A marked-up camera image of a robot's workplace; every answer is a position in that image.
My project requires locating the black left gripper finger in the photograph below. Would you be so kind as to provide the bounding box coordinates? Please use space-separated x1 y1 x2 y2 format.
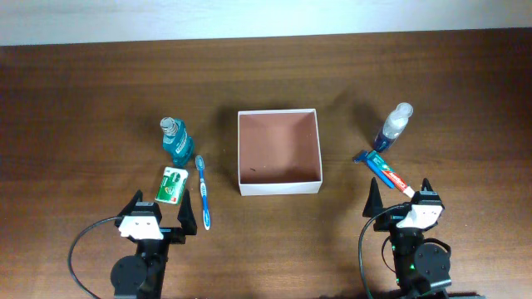
177 189 198 235
117 189 143 217

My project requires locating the blue white toothbrush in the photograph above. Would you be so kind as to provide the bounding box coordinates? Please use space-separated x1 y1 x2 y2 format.
195 155 211 231

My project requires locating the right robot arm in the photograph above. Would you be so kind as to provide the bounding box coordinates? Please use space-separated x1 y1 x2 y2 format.
357 179 479 299

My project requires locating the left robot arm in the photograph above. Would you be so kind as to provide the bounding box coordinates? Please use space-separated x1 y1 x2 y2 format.
110 190 197 299

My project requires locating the blue disposable razor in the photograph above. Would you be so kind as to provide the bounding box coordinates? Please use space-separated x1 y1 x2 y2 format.
352 150 395 189

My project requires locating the green white small box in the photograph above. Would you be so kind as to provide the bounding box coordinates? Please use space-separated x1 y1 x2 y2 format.
155 167 189 205

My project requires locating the clear blue pump bottle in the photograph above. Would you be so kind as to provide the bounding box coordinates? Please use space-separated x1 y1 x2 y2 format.
373 102 414 153

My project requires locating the white cardboard box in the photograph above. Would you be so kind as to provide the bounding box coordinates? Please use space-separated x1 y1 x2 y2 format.
237 109 323 196

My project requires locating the red green toothpaste tube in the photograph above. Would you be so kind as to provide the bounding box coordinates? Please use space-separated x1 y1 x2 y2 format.
368 151 415 198

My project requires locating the teal mouthwash bottle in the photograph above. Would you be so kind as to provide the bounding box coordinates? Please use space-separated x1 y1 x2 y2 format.
160 117 195 168

